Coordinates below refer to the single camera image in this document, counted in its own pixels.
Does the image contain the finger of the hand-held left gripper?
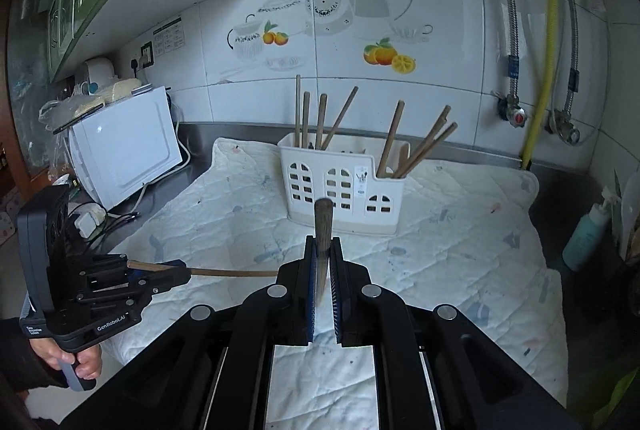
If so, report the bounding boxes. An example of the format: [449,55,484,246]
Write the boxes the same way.
[75,270,192,312]
[80,254,188,279]

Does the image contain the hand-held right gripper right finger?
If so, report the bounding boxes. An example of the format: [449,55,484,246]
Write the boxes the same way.
[331,235,581,430]

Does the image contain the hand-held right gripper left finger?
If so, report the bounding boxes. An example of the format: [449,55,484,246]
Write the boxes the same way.
[62,235,319,430]

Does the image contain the brown bamboo chopstick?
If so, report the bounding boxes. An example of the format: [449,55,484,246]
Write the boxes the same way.
[126,260,280,280]
[314,198,334,316]

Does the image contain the white plastic chopstick holder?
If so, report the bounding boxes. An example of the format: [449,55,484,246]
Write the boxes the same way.
[277,132,411,239]

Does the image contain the bunch of wooden chopsticks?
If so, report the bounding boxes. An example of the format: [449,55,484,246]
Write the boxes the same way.
[294,74,459,179]

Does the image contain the person's left forearm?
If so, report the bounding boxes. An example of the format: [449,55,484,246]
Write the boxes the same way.
[0,317,64,417]

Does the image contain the person's left hand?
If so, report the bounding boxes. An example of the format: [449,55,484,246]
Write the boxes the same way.
[36,341,102,382]

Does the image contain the white power adapter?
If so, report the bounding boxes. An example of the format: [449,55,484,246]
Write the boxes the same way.
[74,202,109,239]

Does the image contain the white microwave oven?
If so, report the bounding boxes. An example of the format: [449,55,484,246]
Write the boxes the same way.
[67,85,184,211]

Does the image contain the white quilted blanket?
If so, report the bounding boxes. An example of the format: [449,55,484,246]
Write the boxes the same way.
[97,137,571,430]

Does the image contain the plastic bags with cloths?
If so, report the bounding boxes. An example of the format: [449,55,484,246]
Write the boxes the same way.
[39,78,152,132]

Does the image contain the white kettle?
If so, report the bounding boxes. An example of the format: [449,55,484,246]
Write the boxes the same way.
[82,56,119,87]

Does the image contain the red-capped water valve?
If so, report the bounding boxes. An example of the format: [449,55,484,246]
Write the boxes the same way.
[496,92,529,129]

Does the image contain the teal pump bottle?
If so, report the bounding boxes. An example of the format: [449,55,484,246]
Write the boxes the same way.
[562,187,614,272]

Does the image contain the metal water valve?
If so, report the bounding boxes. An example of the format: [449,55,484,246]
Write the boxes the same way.
[547,107,582,146]

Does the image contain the wall socket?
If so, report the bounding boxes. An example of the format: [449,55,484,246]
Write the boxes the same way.
[130,41,155,77]

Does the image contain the printed wall label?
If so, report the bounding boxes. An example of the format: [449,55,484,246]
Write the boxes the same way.
[152,15,185,58]

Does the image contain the braided metal hose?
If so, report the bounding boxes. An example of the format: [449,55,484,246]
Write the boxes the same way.
[476,0,522,111]
[561,0,585,122]

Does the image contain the yellow gas hose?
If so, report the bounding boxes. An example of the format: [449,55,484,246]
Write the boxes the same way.
[520,0,562,171]

